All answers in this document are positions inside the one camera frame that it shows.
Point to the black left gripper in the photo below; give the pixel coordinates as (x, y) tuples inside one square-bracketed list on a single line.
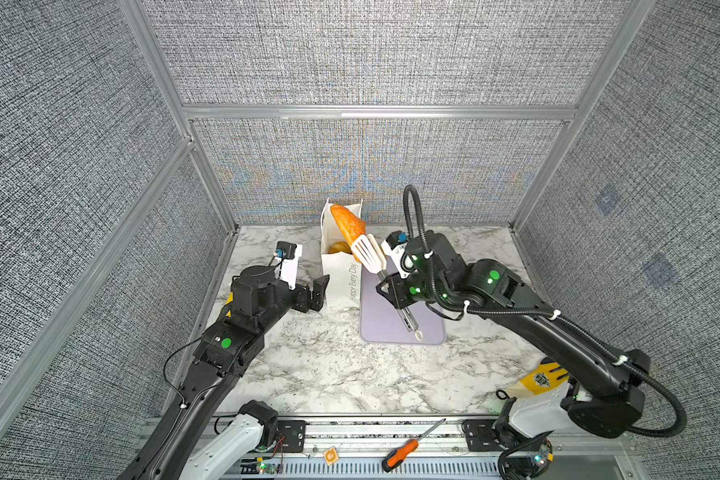
[(304, 303)]

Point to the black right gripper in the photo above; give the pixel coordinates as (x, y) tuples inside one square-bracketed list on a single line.
[(397, 294)]

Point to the white printed paper bag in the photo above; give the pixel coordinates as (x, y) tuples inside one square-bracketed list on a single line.
[(344, 288)]

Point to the small striped croissant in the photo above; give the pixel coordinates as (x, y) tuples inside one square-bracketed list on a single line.
[(339, 247)]

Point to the dark orange triangular pastry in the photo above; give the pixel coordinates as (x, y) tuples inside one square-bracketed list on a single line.
[(350, 225)]

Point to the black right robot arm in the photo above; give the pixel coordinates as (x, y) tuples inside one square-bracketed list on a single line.
[(608, 392)]

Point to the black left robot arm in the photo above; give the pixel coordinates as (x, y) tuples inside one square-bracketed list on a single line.
[(225, 350)]

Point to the lilac plastic tray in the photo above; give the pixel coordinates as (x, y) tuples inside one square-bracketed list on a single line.
[(381, 323)]

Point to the yellow plastic tool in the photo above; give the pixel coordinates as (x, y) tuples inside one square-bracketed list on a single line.
[(229, 300)]

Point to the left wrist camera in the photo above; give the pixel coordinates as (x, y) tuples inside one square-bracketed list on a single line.
[(288, 255)]

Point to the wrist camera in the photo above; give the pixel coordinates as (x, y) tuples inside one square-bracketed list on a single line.
[(394, 248), (288, 255)]

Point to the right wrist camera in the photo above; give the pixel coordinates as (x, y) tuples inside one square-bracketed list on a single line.
[(394, 248)]

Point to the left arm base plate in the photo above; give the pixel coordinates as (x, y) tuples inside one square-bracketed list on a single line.
[(287, 435)]

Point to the aluminium front rail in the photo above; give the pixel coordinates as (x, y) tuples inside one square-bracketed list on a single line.
[(362, 442)]

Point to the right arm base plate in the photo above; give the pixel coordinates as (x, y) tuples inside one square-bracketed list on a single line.
[(490, 435)]

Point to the orange handled screwdriver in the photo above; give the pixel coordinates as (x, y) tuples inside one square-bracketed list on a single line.
[(396, 457)]

